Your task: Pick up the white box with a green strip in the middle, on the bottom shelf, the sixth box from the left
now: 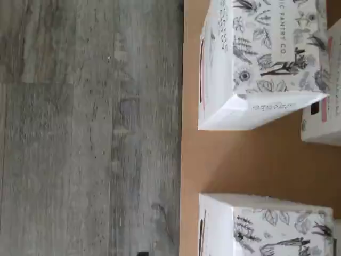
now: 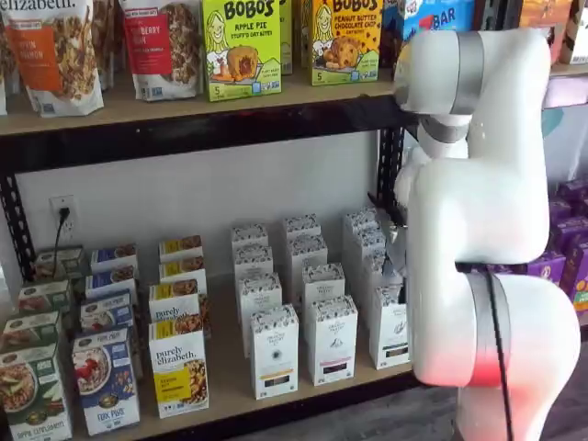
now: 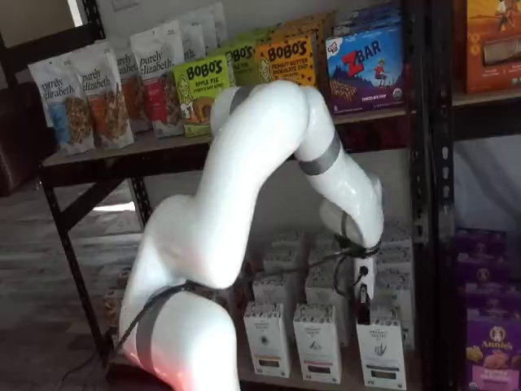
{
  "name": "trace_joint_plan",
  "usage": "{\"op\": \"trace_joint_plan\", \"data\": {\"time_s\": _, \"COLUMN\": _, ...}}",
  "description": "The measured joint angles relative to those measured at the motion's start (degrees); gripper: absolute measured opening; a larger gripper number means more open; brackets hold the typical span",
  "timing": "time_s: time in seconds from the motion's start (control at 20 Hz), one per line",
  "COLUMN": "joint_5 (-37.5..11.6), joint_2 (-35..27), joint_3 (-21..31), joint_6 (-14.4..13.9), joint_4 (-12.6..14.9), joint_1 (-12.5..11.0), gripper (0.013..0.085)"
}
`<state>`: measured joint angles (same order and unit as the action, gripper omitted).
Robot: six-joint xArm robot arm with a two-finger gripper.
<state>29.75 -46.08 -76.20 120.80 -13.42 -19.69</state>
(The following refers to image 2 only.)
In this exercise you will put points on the green oatmeal box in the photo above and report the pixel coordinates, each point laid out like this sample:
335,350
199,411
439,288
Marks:
32,395
62,262
46,296
30,328

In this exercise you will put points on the white box yellow strip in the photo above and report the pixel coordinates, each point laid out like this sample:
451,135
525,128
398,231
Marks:
249,235
258,289
252,259
274,353

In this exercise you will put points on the white wall outlet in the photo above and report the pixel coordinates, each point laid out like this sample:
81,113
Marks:
69,204

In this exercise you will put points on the white and brown carton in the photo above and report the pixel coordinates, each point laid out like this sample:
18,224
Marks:
580,37

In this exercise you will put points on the yellow Bobo's peanut butter box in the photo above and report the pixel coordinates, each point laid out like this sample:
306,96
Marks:
347,41

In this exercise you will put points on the green Bobo's apple pie box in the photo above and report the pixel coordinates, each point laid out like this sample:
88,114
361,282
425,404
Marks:
241,50
286,37

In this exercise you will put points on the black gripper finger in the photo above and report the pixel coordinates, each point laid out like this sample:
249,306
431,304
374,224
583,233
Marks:
388,210

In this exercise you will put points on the purple Annie's box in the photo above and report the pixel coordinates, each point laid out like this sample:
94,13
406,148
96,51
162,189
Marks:
546,271
567,232
574,193
576,275

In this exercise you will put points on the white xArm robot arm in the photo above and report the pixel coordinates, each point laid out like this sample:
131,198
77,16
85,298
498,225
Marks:
482,206

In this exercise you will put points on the red label granola bag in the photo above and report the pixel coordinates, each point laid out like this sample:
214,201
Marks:
161,46

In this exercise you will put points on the white box pink strip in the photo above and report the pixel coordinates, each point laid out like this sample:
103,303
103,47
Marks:
307,250
323,280
333,342
301,225

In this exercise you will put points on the orange snack box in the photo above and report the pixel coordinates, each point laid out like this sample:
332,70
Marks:
546,11

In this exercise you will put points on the purely elizabeth yellow label box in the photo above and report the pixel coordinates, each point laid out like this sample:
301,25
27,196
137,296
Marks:
183,268
174,301
181,247
179,367

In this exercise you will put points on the blue oatmeal box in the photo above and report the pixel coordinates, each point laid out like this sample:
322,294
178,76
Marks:
112,278
115,255
106,310
105,381

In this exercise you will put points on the purely elizabeth granola bag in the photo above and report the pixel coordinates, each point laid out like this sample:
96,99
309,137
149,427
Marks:
3,69
108,41

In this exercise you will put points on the white box green strip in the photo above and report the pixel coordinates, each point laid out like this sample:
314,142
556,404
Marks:
390,331
374,275
358,220
367,243

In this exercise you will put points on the blue ZBar box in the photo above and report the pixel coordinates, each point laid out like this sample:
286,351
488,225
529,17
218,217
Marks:
441,18

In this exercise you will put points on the orange label granola bag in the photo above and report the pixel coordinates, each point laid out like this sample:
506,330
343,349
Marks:
50,55

